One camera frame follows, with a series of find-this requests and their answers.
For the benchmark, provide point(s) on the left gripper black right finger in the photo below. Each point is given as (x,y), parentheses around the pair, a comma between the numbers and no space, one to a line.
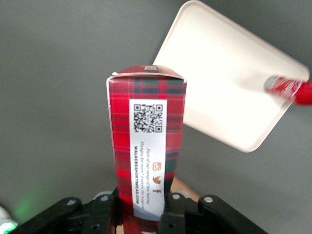
(195,217)

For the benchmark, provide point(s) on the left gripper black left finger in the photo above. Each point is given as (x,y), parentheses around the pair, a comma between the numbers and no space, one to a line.
(73,214)

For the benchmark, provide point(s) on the red tartan cookie box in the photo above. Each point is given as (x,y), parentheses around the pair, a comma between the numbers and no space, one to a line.
(122,122)

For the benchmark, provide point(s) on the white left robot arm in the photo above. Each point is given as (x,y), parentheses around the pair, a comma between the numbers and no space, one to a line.
(5,226)

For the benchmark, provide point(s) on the white rectangular tray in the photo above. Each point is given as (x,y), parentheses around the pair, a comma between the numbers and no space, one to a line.
(219,73)

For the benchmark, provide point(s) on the wooden drawer cabinet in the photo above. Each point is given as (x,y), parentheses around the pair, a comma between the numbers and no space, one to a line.
(187,190)

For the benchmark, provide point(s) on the red soda can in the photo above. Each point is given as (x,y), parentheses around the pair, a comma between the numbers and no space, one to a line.
(302,93)

